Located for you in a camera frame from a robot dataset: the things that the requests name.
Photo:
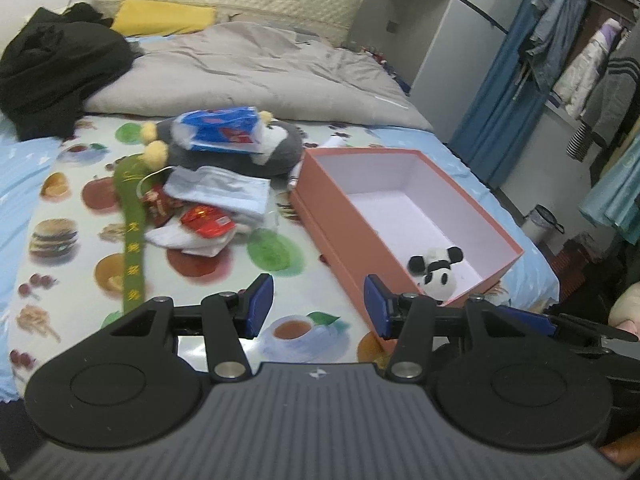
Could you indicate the white trash bin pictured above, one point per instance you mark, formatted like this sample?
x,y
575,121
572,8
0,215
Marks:
x,y
540,223

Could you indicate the red snack packet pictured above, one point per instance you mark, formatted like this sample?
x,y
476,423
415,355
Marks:
x,y
207,221

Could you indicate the grey wardrobe cabinet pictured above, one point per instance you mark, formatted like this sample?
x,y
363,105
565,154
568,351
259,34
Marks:
x,y
442,49

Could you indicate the grey duvet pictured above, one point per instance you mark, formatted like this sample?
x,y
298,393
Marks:
x,y
290,75

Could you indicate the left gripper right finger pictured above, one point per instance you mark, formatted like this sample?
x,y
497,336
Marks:
x,y
413,321

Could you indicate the light blue face mask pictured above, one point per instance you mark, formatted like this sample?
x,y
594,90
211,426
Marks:
x,y
220,192

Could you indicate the denim jacket hanging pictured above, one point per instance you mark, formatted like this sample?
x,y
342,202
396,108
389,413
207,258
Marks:
x,y
544,50

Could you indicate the fruit print mat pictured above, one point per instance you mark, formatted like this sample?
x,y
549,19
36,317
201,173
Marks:
x,y
106,236

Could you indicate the grey striped sweater hanging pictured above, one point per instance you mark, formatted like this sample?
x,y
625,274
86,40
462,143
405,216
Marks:
x,y
610,101

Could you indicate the small panda plush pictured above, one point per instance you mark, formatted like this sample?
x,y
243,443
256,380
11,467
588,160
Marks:
x,y
434,274

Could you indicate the teal garment hanging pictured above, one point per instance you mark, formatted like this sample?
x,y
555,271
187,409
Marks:
x,y
614,200

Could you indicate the blue curtain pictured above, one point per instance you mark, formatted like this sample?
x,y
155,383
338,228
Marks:
x,y
495,129

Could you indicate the grey white penguin plush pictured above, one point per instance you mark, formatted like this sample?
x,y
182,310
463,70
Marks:
x,y
265,147

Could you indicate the blue tissue pack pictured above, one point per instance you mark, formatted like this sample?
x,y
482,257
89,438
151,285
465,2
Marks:
x,y
231,130

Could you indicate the green embroidered plush stick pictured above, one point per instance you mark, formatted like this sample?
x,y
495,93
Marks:
x,y
132,177

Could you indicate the yellow pillow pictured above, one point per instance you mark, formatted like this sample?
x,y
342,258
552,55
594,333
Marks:
x,y
141,18

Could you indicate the dark red candy wrapper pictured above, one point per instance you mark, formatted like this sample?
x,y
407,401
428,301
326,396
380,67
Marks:
x,y
160,206

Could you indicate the black clothing pile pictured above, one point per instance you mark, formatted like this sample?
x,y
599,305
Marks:
x,y
55,63

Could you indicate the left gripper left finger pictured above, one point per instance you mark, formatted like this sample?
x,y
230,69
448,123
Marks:
x,y
223,319

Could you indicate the white lilac jacket hanging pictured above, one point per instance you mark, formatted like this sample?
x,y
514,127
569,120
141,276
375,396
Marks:
x,y
579,78

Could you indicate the salmon pink cardboard box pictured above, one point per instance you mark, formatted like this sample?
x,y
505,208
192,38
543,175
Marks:
x,y
369,210

